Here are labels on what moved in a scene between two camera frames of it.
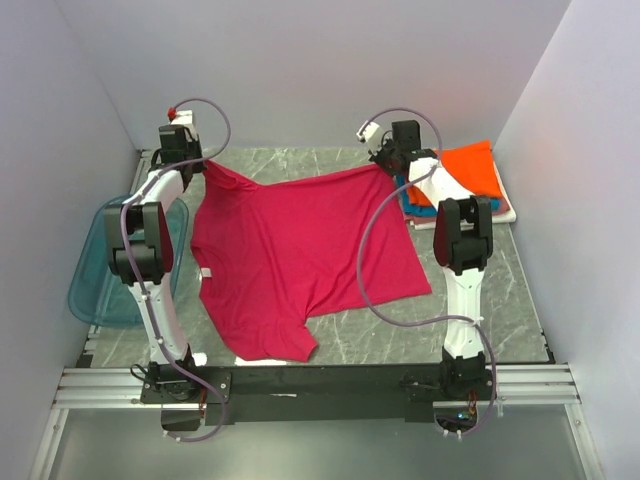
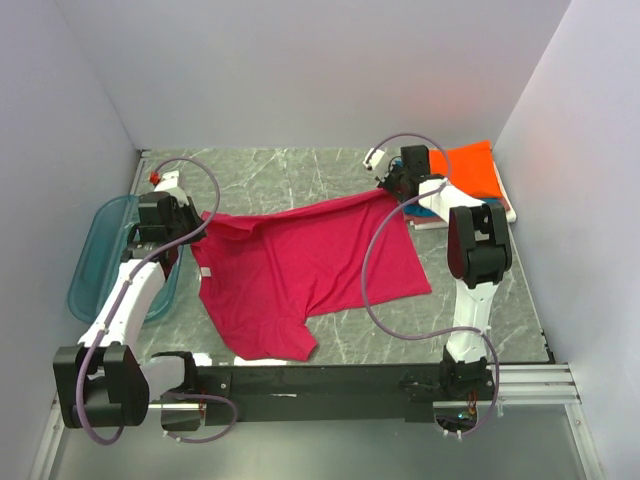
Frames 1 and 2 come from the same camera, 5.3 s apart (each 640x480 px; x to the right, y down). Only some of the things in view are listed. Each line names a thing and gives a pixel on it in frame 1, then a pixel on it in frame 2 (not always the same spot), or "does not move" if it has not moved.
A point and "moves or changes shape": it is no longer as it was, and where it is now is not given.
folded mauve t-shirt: x=503 y=209 does not move
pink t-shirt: x=273 y=257 moves or changes shape
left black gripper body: x=194 y=149 → x=185 y=219
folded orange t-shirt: x=472 y=166 does not move
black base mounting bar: x=314 y=394 does not move
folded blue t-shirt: x=421 y=210 does not move
